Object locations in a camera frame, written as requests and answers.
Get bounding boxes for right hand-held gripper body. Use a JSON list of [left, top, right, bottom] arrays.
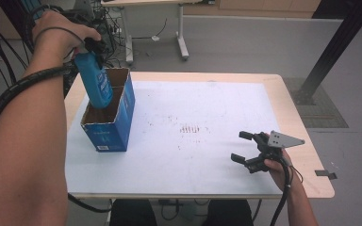
[[247, 130, 306, 174]]

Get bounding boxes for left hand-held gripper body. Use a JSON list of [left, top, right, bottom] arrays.
[[83, 37, 107, 57]]

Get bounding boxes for blue bottle with white cap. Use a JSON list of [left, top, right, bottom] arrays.
[[74, 51, 114, 110]]

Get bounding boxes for blue cardboard box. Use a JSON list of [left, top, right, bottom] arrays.
[[80, 67, 137, 153]]

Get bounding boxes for person's right hand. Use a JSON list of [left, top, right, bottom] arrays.
[[263, 148, 297, 191]]

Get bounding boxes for person's left hand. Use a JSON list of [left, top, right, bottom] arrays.
[[27, 10, 103, 69]]

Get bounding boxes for light wooden table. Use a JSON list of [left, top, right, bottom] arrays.
[[64, 71, 336, 200]]

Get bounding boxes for white board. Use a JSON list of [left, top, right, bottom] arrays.
[[65, 80, 286, 196]]

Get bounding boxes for grey floor mat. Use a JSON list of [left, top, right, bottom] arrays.
[[282, 76, 350, 129]]

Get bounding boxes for person's right leg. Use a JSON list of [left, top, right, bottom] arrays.
[[206, 199, 255, 226]]

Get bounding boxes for person's leg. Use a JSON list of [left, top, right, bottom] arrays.
[[109, 199, 158, 226], [206, 199, 255, 226]]

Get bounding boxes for black tape strip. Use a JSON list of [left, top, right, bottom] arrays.
[[314, 169, 338, 181]]

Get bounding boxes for white desk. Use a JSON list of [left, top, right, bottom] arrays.
[[100, 0, 216, 65]]

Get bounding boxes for person's left leg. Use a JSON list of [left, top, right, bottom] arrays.
[[109, 199, 158, 226]]

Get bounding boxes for right hand-held gripper cable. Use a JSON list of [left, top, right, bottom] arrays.
[[269, 156, 304, 226]]

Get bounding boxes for hand-held gripper cable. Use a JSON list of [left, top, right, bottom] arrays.
[[0, 4, 112, 215], [269, 156, 304, 226]]

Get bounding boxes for black metal post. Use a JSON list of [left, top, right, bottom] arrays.
[[0, 0, 37, 53], [290, 0, 362, 106]]

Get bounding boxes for left hand-held gripper cable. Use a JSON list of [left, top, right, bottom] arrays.
[[0, 4, 112, 215]]

